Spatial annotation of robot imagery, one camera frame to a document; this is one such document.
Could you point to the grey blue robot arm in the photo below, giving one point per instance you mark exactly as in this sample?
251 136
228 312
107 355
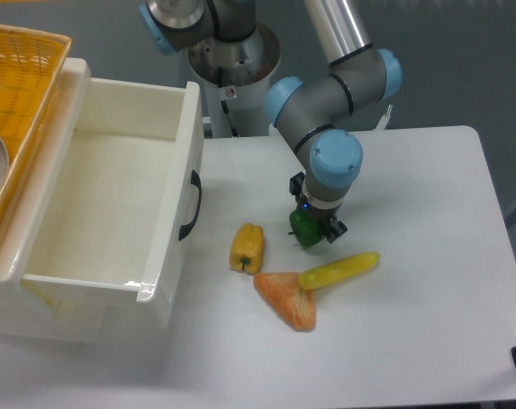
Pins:
305 115

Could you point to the white open drawer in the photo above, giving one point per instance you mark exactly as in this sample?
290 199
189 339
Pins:
109 236

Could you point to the black drawer handle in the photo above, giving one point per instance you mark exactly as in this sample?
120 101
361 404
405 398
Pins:
194 205

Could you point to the yellow bell pepper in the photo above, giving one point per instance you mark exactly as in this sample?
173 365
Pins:
247 250

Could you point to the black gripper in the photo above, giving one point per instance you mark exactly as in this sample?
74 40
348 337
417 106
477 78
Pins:
322 211

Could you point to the yellow woven plastic basket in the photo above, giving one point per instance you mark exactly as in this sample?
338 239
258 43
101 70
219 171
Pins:
30 64

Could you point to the white drawer cabinet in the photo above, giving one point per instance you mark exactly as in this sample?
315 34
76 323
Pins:
22 311

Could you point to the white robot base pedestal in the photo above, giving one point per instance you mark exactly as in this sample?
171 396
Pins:
236 78

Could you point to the green bell pepper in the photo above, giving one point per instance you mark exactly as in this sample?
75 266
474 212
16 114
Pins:
305 227

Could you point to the orange triangular bread slice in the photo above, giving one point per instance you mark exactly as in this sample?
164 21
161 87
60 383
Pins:
294 305

